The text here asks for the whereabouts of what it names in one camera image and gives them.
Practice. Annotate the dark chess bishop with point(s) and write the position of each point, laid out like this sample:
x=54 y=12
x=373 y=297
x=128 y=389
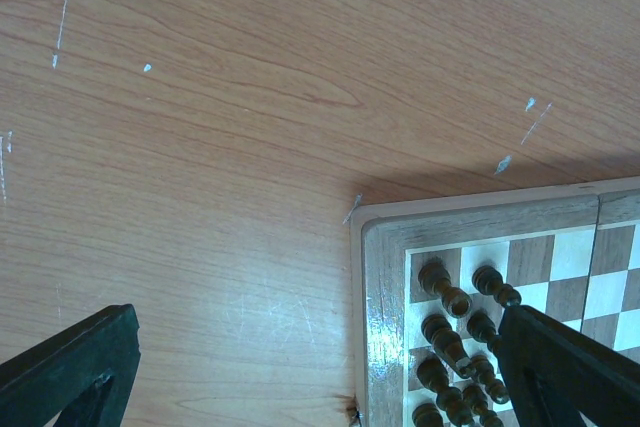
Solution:
x=434 y=377

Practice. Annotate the dark chess rook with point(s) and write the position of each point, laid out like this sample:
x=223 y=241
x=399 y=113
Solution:
x=436 y=281

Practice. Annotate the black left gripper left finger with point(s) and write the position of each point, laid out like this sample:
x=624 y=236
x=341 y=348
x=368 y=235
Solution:
x=82 y=376

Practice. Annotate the wooden chess board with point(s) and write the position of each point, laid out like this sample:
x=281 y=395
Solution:
x=571 y=252

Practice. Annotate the dark chess knight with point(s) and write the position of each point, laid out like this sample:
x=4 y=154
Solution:
x=447 y=344

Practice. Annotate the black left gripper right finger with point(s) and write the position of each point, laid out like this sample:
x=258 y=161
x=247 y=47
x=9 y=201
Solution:
x=556 y=376

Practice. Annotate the dark chess queen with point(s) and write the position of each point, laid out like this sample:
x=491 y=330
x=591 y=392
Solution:
x=427 y=415

